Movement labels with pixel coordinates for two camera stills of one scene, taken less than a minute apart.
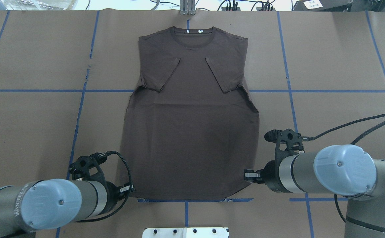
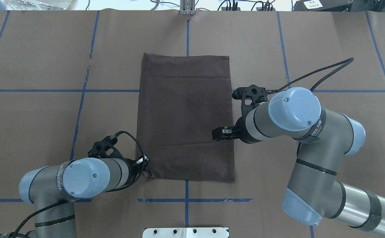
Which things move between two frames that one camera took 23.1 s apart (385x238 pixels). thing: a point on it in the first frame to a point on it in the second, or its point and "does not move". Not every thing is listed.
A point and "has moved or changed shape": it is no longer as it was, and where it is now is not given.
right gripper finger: x=250 y=175 to x=223 y=133
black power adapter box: x=323 y=5 does not move
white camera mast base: x=185 y=232 does not move
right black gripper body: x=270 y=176 to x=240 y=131
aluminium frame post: x=187 y=7 does not move
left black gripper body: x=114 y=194 to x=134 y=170
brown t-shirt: x=190 y=129 has moved or changed shape
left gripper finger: x=130 y=187 to x=140 y=159
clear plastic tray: x=39 y=5 does not move
